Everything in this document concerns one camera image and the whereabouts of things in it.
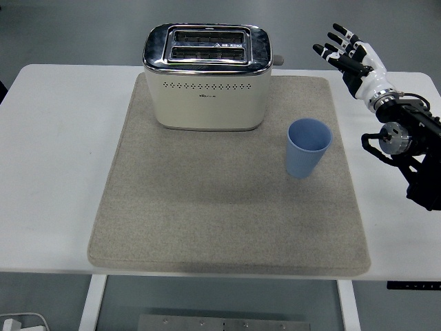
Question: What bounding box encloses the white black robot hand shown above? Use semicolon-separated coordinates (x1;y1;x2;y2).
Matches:
312;23;389;106

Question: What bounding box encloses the blue ribbed plastic cup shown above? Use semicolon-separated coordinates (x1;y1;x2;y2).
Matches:
286;117;333;180

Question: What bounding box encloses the cream chrome two-slot toaster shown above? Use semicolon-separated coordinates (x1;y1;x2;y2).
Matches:
142;23;285;132

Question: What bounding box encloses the grey felt table mat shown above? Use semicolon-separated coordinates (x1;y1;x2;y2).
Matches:
86;74;372;277

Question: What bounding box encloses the black table control panel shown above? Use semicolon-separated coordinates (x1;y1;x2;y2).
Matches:
386;281;441;290

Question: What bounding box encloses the white table leg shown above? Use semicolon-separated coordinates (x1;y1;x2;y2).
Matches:
336;279;362;331
77;274;108;331

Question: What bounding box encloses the grey metal plate with screws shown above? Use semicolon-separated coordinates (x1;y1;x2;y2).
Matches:
137;314;312;331

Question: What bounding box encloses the white table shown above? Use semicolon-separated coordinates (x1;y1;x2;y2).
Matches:
0;63;441;331

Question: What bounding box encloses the white power strip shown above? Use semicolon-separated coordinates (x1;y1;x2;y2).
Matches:
0;312;49;331

